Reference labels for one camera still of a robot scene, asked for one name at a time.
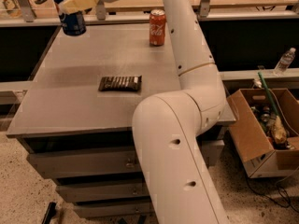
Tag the brown cardboard box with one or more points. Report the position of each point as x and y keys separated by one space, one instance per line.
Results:
x=259 y=157

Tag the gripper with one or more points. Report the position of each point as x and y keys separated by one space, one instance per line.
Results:
x=71 y=6

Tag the top grey drawer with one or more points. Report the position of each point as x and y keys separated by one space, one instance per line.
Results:
x=84 y=164

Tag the bottom grey drawer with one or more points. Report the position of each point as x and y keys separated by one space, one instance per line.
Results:
x=113 y=209

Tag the grey drawer cabinet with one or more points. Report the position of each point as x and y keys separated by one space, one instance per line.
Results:
x=64 y=110

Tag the middle grey drawer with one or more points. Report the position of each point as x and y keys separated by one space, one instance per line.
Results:
x=103 y=187

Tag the blue pepsi can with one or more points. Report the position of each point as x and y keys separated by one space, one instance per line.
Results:
x=72 y=24

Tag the small black object on shelf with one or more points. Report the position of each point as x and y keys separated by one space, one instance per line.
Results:
x=39 y=2

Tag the green stick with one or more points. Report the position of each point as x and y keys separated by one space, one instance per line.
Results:
x=268 y=94

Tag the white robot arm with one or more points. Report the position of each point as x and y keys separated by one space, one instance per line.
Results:
x=166 y=125

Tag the dark snack bar wrapper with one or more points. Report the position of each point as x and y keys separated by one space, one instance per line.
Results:
x=129 y=83

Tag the grey drawer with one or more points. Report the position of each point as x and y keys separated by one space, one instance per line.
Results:
x=113 y=209
x=84 y=164
x=103 y=187

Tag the clear plastic water bottle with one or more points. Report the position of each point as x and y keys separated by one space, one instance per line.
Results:
x=284 y=62

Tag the black object on floor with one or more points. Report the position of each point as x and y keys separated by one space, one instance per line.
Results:
x=50 y=213

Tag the red coca-cola can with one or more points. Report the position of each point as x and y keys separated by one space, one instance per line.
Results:
x=157 y=20

